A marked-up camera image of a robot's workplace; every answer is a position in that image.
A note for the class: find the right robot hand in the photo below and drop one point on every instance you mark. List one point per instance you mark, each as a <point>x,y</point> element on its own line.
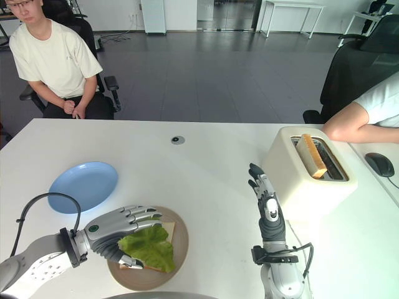
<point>272,224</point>

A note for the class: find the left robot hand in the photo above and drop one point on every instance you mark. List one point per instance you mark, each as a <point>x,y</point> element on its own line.
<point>109,225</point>

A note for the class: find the green lettuce leaf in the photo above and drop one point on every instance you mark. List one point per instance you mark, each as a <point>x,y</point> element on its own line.
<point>152,249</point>

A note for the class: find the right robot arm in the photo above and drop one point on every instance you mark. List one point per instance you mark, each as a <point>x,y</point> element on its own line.
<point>280,277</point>

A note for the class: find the cream toaster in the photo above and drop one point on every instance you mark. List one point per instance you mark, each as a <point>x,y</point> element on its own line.
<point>290,183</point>

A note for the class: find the blue plate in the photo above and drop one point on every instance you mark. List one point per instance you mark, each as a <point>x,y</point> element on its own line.
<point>82,187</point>

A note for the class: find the bread slice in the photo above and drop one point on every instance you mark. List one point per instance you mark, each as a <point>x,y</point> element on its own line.
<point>170,229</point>
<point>310,155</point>

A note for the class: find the beige plate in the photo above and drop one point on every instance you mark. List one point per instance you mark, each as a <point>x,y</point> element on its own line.
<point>180,246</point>

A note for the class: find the black computer mouse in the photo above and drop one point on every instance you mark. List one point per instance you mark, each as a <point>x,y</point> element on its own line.
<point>379,164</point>

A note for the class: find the person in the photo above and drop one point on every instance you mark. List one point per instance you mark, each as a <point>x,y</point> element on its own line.
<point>53,59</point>
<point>368,121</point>

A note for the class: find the black office chair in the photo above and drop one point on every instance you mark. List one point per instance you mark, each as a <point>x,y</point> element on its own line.
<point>383,34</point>
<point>346,74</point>
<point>107,84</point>

